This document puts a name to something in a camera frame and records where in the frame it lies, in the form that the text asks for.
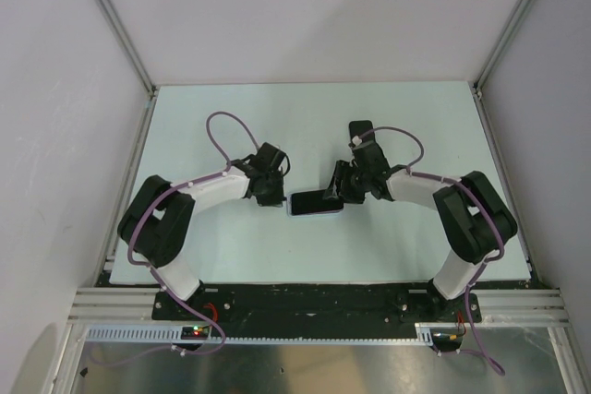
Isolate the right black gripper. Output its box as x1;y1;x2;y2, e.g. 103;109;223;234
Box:
324;160;372;205

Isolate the light blue phone case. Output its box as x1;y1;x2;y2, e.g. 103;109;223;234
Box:
287;193;344;219

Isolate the dark phone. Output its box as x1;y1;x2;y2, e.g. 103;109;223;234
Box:
289;189;345;217

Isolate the black smartphone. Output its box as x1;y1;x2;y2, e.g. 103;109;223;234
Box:
349;120;380;152

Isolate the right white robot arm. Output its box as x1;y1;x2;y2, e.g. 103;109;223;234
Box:
323;161;518;321

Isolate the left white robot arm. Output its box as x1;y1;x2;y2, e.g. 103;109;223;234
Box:
117;155;285;319

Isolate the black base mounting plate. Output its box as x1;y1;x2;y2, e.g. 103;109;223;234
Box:
151;283;482;339

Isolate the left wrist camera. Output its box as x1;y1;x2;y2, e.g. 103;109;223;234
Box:
250;142;291;175

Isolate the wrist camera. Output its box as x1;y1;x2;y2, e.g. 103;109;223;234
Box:
250;142;291;175
351;136;389;171

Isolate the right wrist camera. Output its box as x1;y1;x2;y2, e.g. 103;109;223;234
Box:
351;136;389;171

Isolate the white slotted cable duct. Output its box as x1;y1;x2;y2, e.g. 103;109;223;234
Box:
86;324;459;346

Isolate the aluminium front rail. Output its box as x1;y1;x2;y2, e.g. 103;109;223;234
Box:
67;288;570;327

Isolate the left aluminium frame post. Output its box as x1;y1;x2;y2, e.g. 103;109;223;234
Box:
68;0;158;95

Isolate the aluminium frame post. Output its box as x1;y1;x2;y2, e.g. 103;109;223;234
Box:
473;0;562;93
68;0;158;95

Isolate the right aluminium frame post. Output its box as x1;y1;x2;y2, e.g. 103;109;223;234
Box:
473;0;562;93

